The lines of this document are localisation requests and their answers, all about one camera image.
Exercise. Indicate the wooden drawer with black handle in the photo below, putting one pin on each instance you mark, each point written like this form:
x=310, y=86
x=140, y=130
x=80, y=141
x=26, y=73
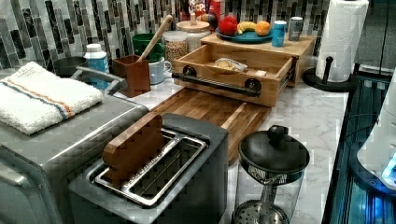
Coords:
x=196, y=70

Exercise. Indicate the chip bag in drawer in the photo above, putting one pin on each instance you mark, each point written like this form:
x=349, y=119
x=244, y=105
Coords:
x=229, y=64

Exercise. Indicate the wooden drawer cabinet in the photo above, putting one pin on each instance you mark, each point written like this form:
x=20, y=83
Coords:
x=302, y=50

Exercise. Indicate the wooden cutting board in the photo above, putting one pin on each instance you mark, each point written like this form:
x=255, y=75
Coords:
x=237, y=117

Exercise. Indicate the white mug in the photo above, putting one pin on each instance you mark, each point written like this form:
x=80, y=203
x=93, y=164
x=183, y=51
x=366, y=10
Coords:
x=157, y=70

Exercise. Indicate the black two-slot toaster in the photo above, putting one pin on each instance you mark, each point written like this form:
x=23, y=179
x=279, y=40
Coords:
x=185, y=184

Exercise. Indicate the brown utensil holder box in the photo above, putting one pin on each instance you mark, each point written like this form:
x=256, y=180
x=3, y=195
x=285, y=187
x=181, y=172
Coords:
x=136, y=74

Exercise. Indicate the glass jar plastic lid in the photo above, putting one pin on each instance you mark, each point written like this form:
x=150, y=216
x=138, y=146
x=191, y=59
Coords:
x=175, y=44

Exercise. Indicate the glass jar wooden lid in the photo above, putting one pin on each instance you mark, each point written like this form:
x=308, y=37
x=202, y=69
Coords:
x=196, y=30

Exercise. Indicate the wooden toast slice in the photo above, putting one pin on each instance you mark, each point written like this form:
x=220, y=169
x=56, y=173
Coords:
x=131, y=150

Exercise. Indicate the red apple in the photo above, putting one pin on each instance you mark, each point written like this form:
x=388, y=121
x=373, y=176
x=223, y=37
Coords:
x=228, y=25

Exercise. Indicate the teal plate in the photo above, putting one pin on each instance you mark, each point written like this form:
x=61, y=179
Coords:
x=248, y=37

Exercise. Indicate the green cup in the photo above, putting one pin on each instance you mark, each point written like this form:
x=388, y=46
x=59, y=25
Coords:
x=141, y=41

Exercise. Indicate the yellow banana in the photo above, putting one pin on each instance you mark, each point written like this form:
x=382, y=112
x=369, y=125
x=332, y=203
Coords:
x=244, y=26

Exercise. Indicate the wooden spoon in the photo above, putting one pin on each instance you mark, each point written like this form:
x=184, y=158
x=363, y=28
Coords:
x=166, y=22

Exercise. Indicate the red cereal box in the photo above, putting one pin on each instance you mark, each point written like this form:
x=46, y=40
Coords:
x=210, y=11

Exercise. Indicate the orange fruit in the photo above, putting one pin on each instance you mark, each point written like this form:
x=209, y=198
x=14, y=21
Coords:
x=262, y=28

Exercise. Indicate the blue can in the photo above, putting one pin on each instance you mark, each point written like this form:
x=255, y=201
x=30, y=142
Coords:
x=278, y=33

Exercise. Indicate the white blue plastic bottle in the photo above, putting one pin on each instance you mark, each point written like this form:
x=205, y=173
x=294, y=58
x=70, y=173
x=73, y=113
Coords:
x=97, y=60

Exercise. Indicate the black paper towel holder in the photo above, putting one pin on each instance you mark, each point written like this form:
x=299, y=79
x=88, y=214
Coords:
x=324, y=84

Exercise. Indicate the grey can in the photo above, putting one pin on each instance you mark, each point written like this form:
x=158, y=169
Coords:
x=296, y=24

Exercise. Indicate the white striped folded towel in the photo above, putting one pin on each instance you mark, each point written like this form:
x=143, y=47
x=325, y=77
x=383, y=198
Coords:
x=33, y=98

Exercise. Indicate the silver toaster oven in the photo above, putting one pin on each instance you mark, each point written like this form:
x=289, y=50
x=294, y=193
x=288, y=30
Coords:
x=36, y=169

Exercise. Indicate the white paper towel roll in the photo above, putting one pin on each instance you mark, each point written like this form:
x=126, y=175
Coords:
x=340, y=37

